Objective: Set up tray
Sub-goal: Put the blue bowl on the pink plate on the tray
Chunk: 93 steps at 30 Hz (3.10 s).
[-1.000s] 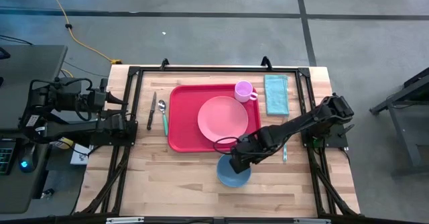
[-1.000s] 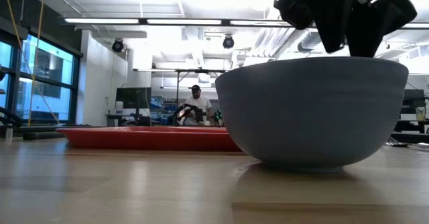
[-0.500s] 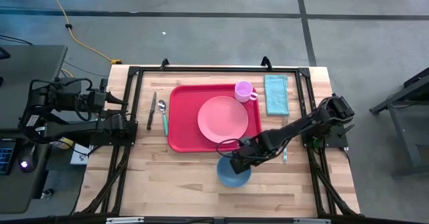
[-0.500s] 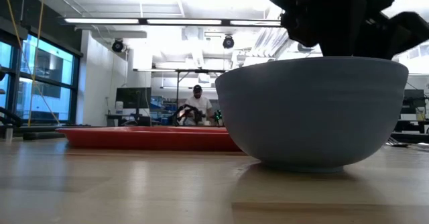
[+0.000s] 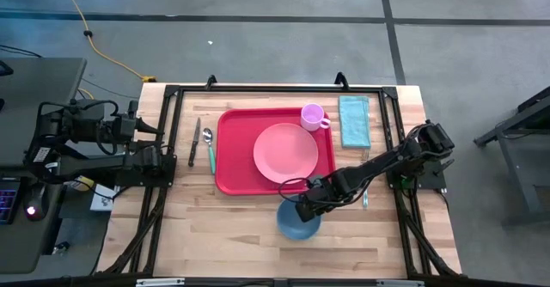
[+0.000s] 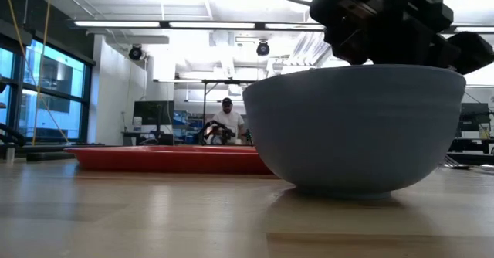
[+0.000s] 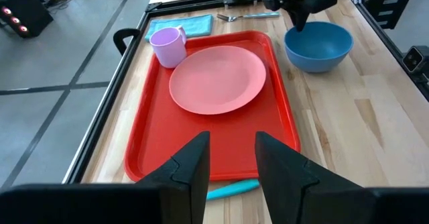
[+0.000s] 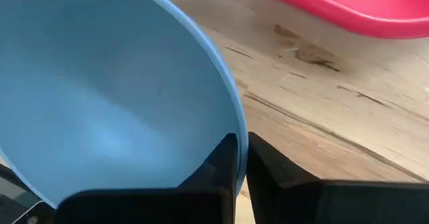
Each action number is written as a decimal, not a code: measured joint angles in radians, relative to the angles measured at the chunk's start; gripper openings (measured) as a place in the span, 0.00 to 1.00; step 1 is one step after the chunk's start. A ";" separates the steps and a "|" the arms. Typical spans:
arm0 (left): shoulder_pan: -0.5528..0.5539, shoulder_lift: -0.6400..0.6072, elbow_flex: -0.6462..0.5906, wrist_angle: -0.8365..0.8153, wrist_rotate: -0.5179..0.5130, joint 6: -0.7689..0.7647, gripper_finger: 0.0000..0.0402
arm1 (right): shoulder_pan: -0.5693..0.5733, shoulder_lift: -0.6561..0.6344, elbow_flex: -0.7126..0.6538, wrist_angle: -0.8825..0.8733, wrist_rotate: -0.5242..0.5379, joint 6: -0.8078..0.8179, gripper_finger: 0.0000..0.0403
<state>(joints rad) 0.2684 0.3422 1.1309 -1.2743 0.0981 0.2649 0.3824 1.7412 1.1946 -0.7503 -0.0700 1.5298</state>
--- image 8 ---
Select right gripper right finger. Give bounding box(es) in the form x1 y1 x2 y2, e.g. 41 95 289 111
246 131 429 224

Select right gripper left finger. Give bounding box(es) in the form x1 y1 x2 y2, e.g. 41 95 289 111
55 133 239 224

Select blue plastic bowl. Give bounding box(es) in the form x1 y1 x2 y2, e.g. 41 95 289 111
0 0 249 210

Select red plastic tray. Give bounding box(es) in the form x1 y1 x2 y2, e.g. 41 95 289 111
243 0 429 40

